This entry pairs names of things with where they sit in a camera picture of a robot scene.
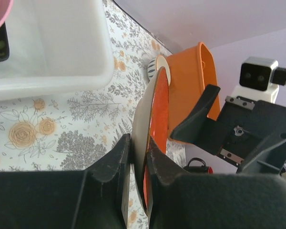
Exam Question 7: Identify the floral patterned table mat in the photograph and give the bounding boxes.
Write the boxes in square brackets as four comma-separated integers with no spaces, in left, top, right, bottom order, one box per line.
[0,0,168,172]

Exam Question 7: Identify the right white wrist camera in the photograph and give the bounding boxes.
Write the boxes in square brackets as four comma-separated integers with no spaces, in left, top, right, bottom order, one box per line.
[231,56,286,104]

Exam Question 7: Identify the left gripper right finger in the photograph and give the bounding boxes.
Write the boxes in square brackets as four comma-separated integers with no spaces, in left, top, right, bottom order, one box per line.
[146,139,286,229]

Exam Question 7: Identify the black square floral plate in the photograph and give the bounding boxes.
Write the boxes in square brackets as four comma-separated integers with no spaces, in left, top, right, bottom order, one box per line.
[0,23,10,62]

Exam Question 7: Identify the small red round plate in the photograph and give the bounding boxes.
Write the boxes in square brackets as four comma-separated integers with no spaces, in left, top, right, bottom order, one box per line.
[131,67,169,211]

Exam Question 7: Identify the orange plastic bin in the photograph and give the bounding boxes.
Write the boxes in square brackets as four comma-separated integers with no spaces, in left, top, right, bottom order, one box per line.
[166,42,217,144]

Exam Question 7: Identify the white ceramic bowl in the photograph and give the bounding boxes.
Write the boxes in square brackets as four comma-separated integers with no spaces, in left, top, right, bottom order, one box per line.
[147,55,171,85]

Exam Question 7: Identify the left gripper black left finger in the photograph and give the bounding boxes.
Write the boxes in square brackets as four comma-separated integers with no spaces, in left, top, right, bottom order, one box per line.
[0,134,131,229]

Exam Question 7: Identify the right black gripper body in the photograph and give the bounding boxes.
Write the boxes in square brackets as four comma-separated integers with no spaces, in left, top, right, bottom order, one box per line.
[217,96,286,174]

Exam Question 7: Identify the white plastic bin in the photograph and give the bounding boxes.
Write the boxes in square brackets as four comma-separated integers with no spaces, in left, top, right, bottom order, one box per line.
[0,0,114,101]

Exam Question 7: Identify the red black skull mug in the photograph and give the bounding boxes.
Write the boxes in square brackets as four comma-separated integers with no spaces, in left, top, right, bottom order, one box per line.
[183,157,213,174]

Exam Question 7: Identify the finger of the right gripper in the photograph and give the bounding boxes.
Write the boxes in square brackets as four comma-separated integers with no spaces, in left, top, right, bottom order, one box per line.
[170,84,229,155]

